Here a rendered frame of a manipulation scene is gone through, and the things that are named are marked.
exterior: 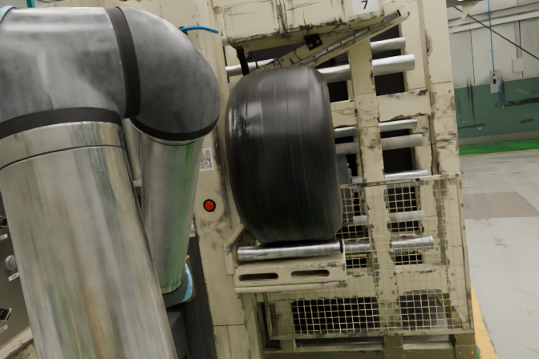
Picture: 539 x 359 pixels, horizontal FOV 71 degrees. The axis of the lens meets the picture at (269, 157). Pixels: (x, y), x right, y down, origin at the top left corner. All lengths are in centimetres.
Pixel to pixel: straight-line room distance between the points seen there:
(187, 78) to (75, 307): 24
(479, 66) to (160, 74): 1034
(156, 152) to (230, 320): 103
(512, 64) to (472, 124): 160
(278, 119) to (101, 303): 78
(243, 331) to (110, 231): 116
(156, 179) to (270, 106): 58
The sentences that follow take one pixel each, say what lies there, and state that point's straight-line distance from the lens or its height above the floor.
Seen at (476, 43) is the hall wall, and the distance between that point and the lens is 1066.
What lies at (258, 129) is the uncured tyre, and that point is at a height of 130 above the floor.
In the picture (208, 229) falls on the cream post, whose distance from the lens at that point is 135.
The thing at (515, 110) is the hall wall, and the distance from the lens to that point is 1069.
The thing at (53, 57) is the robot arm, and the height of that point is 141.
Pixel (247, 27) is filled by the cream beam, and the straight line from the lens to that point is 154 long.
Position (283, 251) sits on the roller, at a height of 91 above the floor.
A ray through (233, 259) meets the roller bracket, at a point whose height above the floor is 90.
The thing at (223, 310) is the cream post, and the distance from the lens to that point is 146.
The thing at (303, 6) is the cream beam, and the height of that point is 173.
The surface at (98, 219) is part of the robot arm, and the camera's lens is 35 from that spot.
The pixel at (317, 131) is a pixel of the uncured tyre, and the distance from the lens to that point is 103.
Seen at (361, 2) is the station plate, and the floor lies 170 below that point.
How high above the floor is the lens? 133
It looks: 6 degrees down
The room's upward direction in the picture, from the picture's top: 8 degrees counter-clockwise
